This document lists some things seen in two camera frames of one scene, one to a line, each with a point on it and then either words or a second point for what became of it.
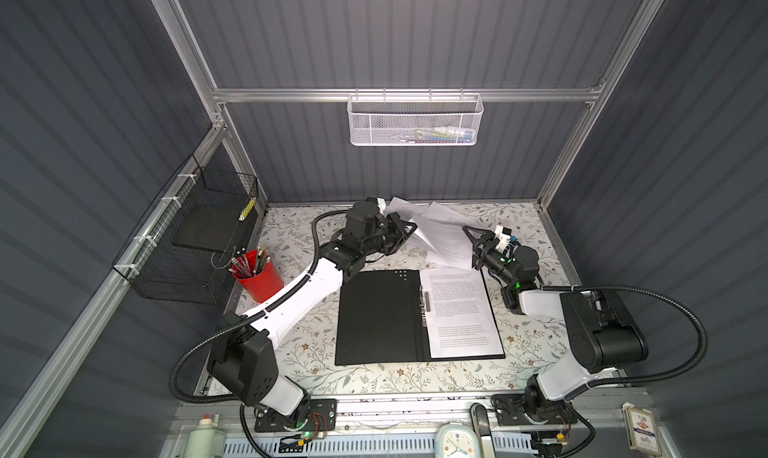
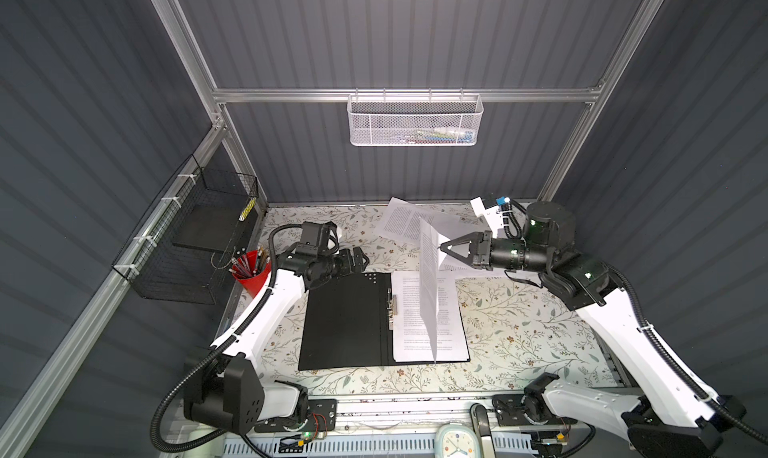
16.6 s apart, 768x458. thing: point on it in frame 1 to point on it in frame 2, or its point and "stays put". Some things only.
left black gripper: x=399 y=222 to x=358 y=265
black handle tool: x=482 y=426 stays put
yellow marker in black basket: x=246 y=211 stays put
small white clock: x=455 y=440 stays put
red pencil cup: x=257 y=273 stays put
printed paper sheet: x=444 y=236 to x=411 y=340
